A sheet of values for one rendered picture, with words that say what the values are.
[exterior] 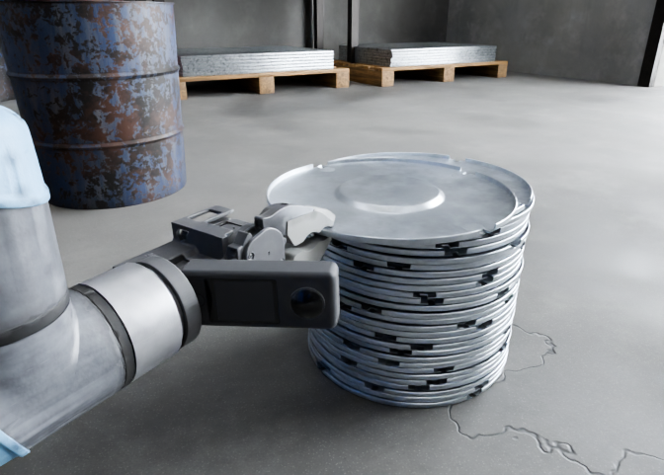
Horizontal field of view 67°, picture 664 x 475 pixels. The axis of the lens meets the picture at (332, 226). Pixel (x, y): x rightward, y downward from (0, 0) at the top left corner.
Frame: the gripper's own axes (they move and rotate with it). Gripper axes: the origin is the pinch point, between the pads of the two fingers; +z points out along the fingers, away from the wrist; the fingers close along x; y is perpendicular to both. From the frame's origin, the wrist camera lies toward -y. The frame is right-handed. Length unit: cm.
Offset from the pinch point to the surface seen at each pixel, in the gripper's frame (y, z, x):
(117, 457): 16.5, -18.0, 25.2
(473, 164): -3.1, 33.1, 0.8
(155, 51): 81, 43, -12
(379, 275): -2.8, 5.3, 7.1
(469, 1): 154, 455, -33
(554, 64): 62, 411, 16
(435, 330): -8.8, 8.0, 13.7
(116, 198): 85, 29, 22
